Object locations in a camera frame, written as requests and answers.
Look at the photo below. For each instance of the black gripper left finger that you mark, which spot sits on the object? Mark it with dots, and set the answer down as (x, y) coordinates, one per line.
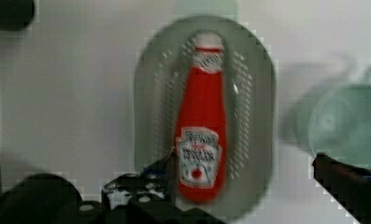
(148, 197)

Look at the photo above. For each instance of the red felt ketchup bottle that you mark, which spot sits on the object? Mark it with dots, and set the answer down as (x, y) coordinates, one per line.
(200, 135)

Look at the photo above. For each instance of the black cylinder lower left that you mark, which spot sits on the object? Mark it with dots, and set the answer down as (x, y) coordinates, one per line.
(16, 15)

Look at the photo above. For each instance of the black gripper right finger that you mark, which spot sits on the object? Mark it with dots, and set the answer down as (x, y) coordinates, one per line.
(349, 185)

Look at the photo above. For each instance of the grey-green oval strainer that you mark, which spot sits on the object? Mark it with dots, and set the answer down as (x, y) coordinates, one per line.
(249, 85)

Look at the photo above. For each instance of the mint green cup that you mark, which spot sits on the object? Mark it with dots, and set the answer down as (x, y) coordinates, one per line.
(340, 123)

